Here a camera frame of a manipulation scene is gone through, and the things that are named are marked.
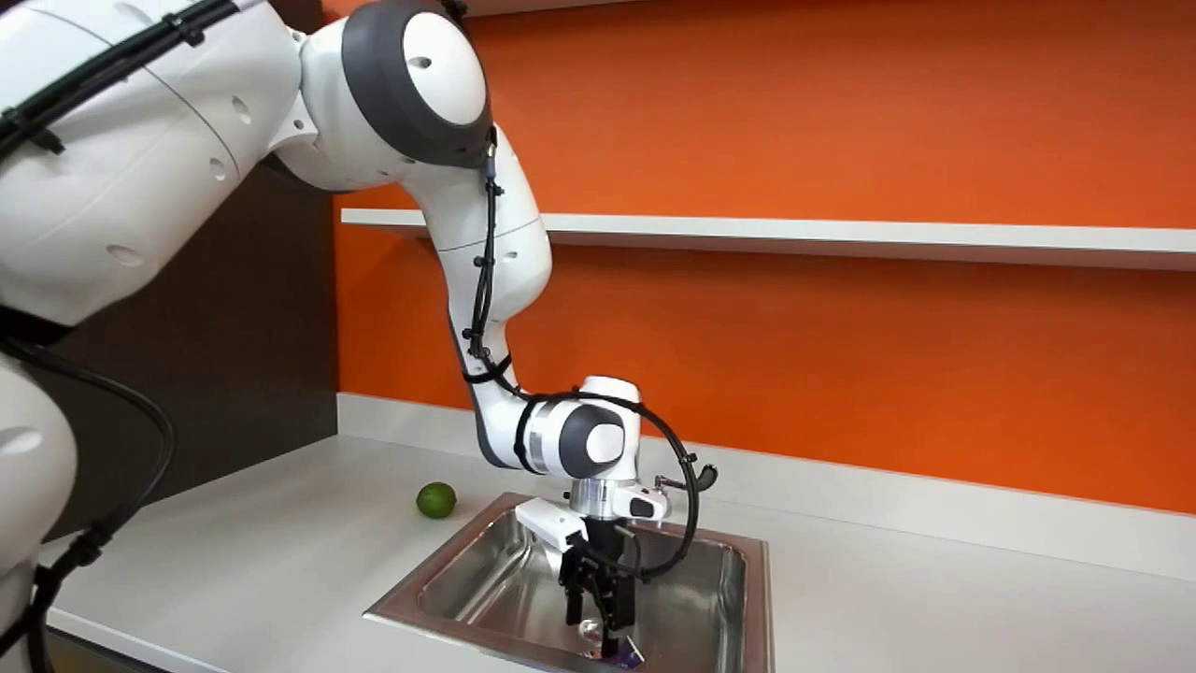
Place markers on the stainless steel sink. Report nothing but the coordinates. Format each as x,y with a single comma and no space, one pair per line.
499,586

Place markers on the green lime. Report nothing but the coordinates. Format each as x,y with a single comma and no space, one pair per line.
435,504

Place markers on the white wall shelf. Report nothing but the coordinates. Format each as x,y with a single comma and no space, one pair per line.
808,233

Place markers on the purple protein bar snack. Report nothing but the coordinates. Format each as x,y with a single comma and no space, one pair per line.
626,652

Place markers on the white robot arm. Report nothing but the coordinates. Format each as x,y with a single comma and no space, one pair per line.
124,162

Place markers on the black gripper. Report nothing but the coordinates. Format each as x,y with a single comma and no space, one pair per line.
604,547

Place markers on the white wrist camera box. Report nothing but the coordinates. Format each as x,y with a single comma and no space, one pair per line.
547,521

